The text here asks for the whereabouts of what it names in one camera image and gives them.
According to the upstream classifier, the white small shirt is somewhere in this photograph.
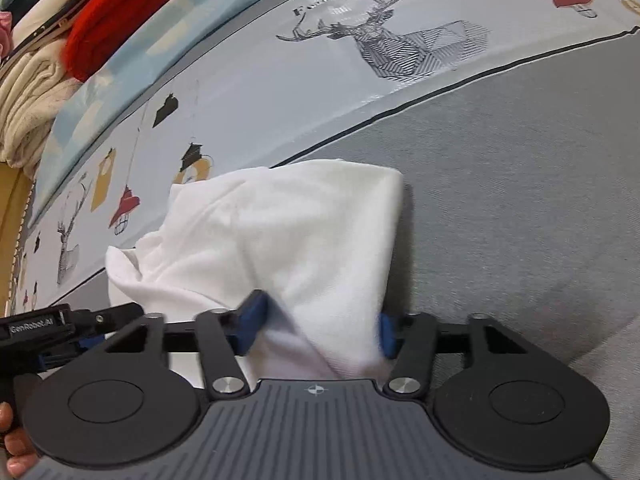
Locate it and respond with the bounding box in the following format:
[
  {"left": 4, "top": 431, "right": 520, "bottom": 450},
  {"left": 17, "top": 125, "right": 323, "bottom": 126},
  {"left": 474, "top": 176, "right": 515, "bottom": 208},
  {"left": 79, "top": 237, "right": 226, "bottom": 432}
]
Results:
[{"left": 105, "top": 160, "right": 404, "bottom": 382}]

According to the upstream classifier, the person left hand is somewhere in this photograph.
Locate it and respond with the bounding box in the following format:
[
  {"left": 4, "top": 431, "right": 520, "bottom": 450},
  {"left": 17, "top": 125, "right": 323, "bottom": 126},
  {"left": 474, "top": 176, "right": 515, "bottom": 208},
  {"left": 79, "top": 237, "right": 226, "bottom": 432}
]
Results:
[{"left": 0, "top": 402, "right": 39, "bottom": 479}]

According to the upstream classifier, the cream folded blanket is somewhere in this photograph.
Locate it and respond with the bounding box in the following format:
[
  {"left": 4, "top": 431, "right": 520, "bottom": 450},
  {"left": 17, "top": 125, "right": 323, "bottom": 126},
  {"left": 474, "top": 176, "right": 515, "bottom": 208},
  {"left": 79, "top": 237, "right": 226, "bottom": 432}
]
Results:
[{"left": 1, "top": 38, "right": 81, "bottom": 179}]

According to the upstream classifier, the grey printed bed sheet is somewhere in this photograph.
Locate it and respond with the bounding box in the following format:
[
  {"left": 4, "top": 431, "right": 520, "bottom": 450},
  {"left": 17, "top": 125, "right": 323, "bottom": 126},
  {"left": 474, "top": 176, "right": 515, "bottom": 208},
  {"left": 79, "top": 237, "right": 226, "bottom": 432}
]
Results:
[{"left": 9, "top": 0, "right": 639, "bottom": 479}]

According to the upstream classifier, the light blue folded blanket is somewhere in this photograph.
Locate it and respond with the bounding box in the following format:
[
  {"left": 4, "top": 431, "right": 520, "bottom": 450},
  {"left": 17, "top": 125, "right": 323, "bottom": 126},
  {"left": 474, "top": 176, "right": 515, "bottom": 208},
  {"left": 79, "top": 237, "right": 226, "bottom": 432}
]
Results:
[{"left": 27, "top": 0, "right": 362, "bottom": 229}]

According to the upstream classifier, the red folded blanket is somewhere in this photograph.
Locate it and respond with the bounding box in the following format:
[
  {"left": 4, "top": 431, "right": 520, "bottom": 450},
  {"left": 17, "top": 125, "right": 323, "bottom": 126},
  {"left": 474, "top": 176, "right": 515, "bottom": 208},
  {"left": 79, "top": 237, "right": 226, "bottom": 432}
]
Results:
[{"left": 62, "top": 0, "right": 169, "bottom": 81}]

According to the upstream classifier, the wooden bed frame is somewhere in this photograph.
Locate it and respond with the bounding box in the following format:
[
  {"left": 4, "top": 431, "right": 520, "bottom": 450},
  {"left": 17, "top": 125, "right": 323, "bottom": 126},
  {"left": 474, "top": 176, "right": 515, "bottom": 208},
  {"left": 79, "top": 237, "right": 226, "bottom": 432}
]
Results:
[{"left": 0, "top": 162, "right": 32, "bottom": 314}]

